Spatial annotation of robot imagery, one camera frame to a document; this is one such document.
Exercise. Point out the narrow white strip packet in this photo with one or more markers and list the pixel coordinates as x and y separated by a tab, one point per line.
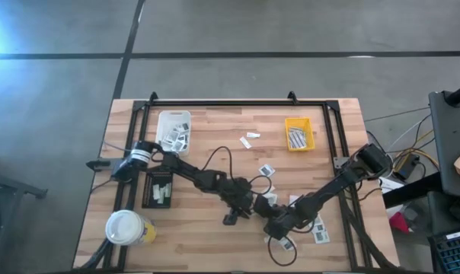
245	142

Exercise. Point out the black power adapter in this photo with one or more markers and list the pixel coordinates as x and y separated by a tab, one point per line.
405	168

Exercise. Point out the black plastic basket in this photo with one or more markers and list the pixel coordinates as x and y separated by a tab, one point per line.
148	198

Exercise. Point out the white plastic bin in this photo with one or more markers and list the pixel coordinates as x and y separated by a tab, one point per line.
163	122

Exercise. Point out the red object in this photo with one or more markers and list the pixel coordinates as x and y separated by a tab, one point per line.
398	222

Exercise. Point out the yellow plastic basket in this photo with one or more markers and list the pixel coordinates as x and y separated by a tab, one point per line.
310	125

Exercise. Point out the blue striped bandage packet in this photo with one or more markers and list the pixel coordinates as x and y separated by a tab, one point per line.
291	144
299	141
294	133

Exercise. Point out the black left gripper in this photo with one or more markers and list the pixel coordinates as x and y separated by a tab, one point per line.
239	198

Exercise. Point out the dark grey cart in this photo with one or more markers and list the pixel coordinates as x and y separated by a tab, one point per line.
451	133

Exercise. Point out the black metal table frame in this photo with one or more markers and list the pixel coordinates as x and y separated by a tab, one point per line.
234	103

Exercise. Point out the white paper sheet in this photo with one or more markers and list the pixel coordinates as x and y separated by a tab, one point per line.
388	184

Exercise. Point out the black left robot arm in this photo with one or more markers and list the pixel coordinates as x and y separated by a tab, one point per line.
192	173

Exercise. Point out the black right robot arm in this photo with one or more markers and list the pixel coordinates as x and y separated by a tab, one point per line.
329	186

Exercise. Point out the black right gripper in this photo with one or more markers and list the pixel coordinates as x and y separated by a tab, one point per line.
281	222

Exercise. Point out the black floor stand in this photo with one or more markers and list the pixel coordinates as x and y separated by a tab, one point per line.
13	185

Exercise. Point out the large white gauze packet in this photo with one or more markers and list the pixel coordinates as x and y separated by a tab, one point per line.
293	199

